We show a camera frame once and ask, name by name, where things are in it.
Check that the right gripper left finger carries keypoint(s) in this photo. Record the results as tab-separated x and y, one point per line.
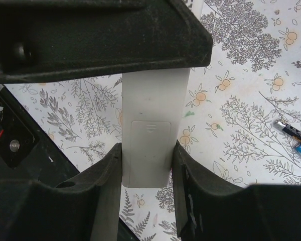
84	207

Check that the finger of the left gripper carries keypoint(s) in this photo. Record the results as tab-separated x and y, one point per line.
51	41

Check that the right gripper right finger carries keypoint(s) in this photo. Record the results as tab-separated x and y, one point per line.
208	207

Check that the white remote control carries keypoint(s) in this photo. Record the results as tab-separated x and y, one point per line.
152	106

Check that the black base bar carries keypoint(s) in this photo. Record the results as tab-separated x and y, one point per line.
26	151

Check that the black battery upper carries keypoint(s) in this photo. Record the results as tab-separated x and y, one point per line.
288	129

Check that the floral table mat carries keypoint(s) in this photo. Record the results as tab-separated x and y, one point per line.
254	78

